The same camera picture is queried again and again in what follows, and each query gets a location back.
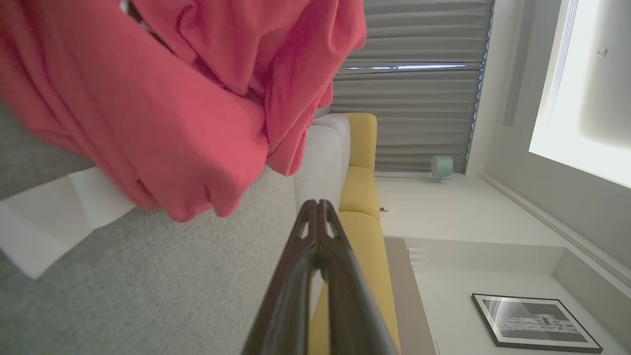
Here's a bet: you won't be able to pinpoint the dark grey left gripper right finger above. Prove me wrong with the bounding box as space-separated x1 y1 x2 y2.
317 199 398 355

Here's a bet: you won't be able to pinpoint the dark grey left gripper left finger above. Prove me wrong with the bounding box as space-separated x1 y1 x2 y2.
242 199 319 355

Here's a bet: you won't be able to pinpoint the red shorts with white stripe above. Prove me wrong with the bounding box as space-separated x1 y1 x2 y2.
0 0 368 223

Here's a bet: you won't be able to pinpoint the yellow sofa cushions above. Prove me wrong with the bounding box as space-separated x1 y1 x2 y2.
308 112 401 355

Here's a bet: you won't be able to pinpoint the large grey fabric sofa seat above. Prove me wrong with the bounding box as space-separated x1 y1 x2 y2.
0 165 326 355

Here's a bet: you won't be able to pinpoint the small grey fabric sofa section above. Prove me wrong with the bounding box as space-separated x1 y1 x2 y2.
294 112 351 213

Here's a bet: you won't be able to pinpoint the teal lamp shade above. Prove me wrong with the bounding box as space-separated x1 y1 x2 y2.
430 155 454 182

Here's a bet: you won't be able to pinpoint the black framed picture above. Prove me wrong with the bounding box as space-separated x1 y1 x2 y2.
471 293 604 355

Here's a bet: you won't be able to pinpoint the grey pleated curtain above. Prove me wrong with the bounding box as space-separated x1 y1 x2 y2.
330 0 495 174

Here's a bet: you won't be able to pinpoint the white wall vent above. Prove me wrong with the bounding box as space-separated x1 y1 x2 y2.
408 247 427 273

